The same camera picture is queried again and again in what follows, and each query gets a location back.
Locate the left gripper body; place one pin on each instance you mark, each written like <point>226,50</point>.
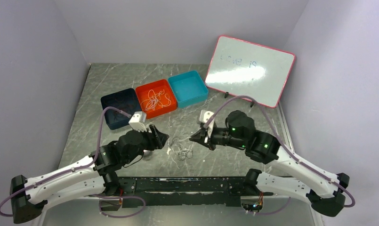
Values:
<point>150,142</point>

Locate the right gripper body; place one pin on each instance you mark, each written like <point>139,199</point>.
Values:
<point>217,138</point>

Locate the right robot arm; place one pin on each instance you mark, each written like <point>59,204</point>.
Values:
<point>322,190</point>

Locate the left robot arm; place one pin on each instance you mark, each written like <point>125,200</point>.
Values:
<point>93,174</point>

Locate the orange square tray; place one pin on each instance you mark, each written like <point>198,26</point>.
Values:
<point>156,98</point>

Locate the dark navy square tray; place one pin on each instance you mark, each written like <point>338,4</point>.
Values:
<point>125,100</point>

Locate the teal square tray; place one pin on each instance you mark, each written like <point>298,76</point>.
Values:
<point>188,88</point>

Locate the pink framed whiteboard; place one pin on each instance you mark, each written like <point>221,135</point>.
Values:
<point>247,69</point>

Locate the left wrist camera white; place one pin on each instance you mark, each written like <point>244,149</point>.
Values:
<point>137,121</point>

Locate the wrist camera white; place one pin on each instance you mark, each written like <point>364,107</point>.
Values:
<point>204,117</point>
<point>137,121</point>

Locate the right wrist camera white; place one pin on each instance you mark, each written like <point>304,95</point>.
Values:
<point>204,117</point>

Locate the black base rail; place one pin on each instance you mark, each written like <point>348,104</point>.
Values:
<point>174,191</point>

